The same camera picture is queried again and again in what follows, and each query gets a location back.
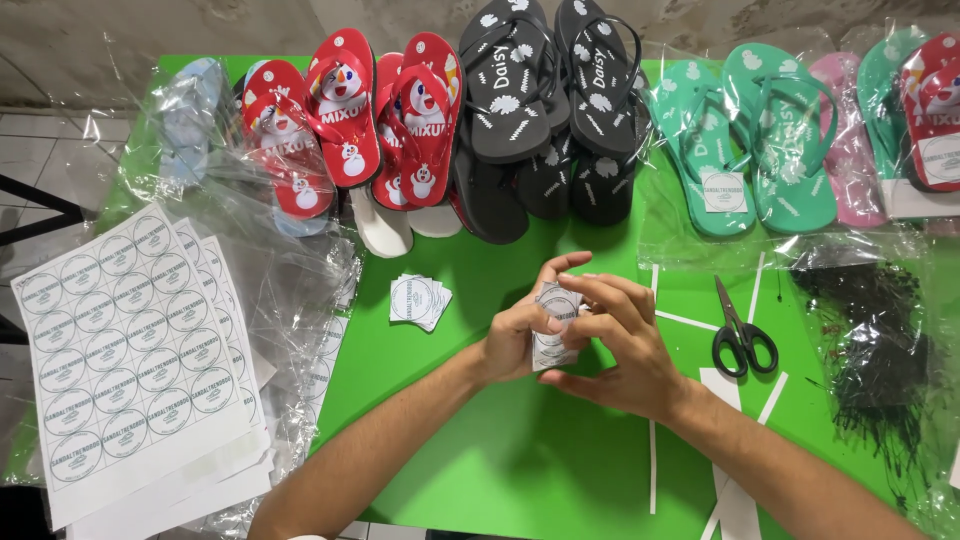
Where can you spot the person's left hand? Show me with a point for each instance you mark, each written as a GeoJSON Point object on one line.
{"type": "Point", "coordinates": [514, 337]}

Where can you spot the person's right hand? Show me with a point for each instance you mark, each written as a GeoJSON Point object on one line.
{"type": "Point", "coordinates": [637, 360]}

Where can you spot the bundle of round-print labels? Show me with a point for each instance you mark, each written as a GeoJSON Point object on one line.
{"type": "Point", "coordinates": [553, 352]}

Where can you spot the white paper strip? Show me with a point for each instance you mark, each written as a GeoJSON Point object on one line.
{"type": "Point", "coordinates": [756, 289]}
{"type": "Point", "coordinates": [774, 397]}
{"type": "Point", "coordinates": [652, 469]}
{"type": "Point", "coordinates": [686, 320]}
{"type": "Point", "coordinates": [654, 281]}

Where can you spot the small pile of cut labels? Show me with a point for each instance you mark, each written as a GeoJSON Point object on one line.
{"type": "Point", "coordinates": [418, 301]}

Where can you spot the black scissors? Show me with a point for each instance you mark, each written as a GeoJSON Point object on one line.
{"type": "Point", "coordinates": [739, 337]}

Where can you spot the white-soled flip-flop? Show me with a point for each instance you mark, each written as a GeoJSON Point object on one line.
{"type": "Point", "coordinates": [382, 225]}
{"type": "Point", "coordinates": [436, 220]}

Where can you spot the black flower-print flip-flop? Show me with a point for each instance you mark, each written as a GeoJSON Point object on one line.
{"type": "Point", "coordinates": [600, 82]}
{"type": "Point", "coordinates": [506, 82]}
{"type": "Point", "coordinates": [487, 199]}
{"type": "Point", "coordinates": [604, 187]}
{"type": "Point", "coordinates": [546, 184]}

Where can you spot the large white paper offcut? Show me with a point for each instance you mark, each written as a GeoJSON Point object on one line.
{"type": "Point", "coordinates": [731, 495]}

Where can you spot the clear bag over green flip-flops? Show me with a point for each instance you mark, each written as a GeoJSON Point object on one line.
{"type": "Point", "coordinates": [787, 240]}

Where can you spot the red snowman flip-flop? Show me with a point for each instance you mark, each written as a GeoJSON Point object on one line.
{"type": "Point", "coordinates": [429, 112]}
{"type": "Point", "coordinates": [343, 112]}
{"type": "Point", "coordinates": [386, 180]}
{"type": "Point", "coordinates": [289, 150]}

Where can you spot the green flip-flop with label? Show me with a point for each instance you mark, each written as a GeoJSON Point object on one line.
{"type": "Point", "coordinates": [697, 142]}

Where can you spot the bag of black tag fasteners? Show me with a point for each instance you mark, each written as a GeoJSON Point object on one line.
{"type": "Point", "coordinates": [870, 352]}

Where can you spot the heap of clear plastic bags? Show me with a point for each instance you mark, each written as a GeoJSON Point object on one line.
{"type": "Point", "coordinates": [277, 277]}

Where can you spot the green flower-print flip-flop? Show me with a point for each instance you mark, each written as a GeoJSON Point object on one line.
{"type": "Point", "coordinates": [787, 150]}

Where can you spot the pink flip-flop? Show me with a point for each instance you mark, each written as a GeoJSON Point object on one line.
{"type": "Point", "coordinates": [851, 150]}

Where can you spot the green flip-flop in bag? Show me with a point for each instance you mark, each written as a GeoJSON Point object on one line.
{"type": "Point", "coordinates": [881, 97]}

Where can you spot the stack of uncut label sheets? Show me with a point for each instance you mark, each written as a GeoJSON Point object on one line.
{"type": "Point", "coordinates": [127, 352]}

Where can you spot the light blue flip-flop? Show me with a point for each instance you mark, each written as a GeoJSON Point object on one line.
{"type": "Point", "coordinates": [191, 112]}

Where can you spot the red labelled flip-flop in bag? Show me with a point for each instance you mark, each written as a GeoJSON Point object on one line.
{"type": "Point", "coordinates": [934, 97]}

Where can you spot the black metal frame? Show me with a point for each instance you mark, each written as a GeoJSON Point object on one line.
{"type": "Point", "coordinates": [45, 217]}

